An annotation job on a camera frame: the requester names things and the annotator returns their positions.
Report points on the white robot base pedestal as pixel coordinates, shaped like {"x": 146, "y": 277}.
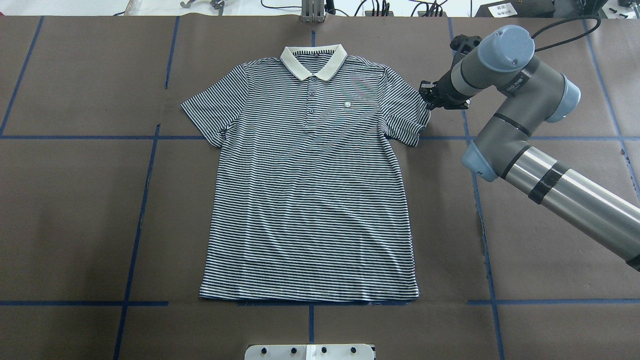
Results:
{"x": 340, "y": 351}

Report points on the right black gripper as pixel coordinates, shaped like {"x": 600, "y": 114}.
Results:
{"x": 442, "y": 91}

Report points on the aluminium frame post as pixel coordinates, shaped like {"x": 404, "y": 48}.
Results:
{"x": 313, "y": 11}

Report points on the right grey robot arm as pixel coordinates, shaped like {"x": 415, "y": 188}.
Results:
{"x": 534, "y": 94}

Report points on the striped polo shirt white collar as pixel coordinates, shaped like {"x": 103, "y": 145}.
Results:
{"x": 309, "y": 201}

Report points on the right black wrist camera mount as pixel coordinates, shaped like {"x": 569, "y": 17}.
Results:
{"x": 462, "y": 45}

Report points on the black box with label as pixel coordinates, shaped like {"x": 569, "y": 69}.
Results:
{"x": 516, "y": 9}

